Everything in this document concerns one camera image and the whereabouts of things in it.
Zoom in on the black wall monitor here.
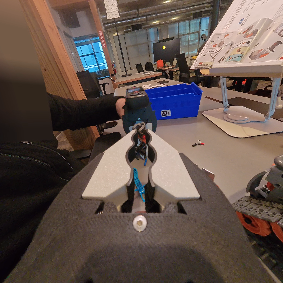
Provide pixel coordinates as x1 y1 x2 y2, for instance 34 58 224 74
153 38 181 63

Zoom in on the dark desk mat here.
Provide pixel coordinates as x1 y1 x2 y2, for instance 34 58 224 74
203 96 283 121

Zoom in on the black pole stand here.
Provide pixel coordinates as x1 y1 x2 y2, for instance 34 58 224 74
113 19 133 78

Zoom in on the white book stand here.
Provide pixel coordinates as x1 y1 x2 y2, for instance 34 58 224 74
200 64 283 138

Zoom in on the wooden top table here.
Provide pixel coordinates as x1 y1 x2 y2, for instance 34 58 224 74
114 71 163 89

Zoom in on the person's left hand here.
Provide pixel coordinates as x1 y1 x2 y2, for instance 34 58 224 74
115 97 127 121

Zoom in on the blue storage bin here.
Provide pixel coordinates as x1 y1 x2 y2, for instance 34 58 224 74
145 82 203 121

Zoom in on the wooden post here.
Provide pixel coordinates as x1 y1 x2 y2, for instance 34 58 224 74
20 0 101 153

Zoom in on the grey orange toy arm assembly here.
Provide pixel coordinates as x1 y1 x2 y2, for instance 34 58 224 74
132 122 148 167

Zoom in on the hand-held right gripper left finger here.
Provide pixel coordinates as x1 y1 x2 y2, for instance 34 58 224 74
81 130 136 212

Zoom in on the tracked toy robot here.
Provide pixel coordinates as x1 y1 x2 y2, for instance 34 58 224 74
232 155 283 266

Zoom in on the person's left forearm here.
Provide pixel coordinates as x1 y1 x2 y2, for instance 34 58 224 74
47 93 121 132

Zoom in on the hanging paper sheet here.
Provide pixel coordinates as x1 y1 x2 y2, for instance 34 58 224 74
103 0 121 20

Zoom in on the instruction booklet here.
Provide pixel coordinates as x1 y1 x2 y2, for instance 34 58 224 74
190 0 283 70

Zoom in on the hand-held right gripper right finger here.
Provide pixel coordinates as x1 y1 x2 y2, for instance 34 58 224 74
145 130 201 212

